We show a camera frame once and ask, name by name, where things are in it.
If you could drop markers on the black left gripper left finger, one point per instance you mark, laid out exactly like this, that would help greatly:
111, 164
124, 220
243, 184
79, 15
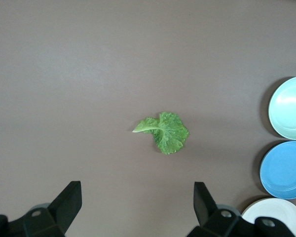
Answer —
64, 207

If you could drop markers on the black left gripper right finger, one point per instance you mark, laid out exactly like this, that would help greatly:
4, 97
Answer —
204, 209

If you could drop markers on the green lettuce leaf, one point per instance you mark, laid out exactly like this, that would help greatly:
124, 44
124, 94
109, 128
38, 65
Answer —
167, 133

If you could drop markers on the beige round plate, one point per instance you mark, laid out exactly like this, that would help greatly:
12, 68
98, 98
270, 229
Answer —
273, 208

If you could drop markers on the blue round plate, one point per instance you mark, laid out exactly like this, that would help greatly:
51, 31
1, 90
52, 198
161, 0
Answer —
286, 170

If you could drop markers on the pale green round plate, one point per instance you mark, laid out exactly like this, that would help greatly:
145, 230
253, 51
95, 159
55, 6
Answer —
288, 108

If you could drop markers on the brown table cover sheet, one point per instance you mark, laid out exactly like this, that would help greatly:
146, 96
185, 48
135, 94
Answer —
88, 74

